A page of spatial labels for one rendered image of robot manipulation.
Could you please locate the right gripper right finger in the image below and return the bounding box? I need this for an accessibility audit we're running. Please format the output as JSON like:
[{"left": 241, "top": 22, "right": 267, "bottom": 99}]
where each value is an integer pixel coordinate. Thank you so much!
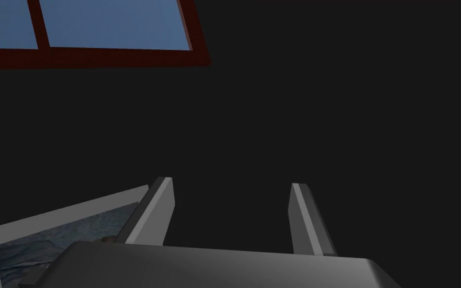
[{"left": 287, "top": 183, "right": 338, "bottom": 257}]

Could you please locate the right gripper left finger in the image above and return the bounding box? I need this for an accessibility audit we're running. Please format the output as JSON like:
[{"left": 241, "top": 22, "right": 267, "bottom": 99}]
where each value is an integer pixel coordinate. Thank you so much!
[{"left": 116, "top": 176, "right": 175, "bottom": 247}]

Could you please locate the red-framed window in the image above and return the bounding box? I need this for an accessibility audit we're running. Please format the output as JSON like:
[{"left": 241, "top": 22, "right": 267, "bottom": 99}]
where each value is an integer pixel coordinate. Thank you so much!
[{"left": 0, "top": 0, "right": 212, "bottom": 71}]

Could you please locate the white-framed picture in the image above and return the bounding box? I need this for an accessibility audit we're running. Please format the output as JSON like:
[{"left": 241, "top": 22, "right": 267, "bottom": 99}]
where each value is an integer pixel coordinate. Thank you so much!
[{"left": 0, "top": 184, "right": 150, "bottom": 288}]

